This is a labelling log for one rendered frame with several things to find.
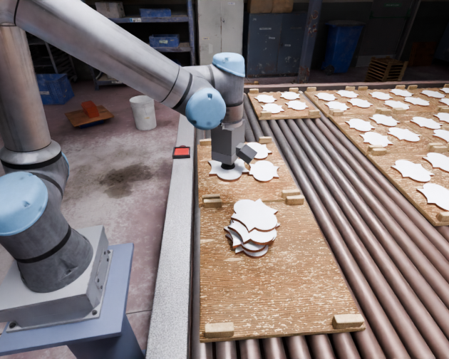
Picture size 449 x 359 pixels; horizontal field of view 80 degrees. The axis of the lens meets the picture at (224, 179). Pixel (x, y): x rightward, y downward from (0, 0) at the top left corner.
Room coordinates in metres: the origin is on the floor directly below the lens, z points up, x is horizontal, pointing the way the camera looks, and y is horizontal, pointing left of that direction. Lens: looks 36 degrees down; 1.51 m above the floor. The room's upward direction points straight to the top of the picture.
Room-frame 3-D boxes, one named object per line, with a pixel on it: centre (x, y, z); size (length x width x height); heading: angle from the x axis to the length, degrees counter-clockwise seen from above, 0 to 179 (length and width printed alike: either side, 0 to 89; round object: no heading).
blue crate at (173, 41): (5.34, 1.07, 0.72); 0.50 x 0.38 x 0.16; 92
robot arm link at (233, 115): (0.66, -0.01, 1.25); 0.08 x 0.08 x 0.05
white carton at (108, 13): (5.21, 1.88, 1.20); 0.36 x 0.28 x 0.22; 87
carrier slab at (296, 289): (0.46, -0.11, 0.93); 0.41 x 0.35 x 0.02; 4
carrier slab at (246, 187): (0.88, -0.07, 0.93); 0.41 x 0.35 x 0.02; 5
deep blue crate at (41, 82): (4.27, 2.76, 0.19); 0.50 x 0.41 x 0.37; 93
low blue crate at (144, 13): (5.27, 1.17, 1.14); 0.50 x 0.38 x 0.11; 108
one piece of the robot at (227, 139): (0.65, -0.03, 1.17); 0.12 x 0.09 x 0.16; 62
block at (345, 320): (0.28, -0.26, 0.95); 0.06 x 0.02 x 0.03; 94
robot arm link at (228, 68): (0.66, -0.01, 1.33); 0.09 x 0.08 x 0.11; 108
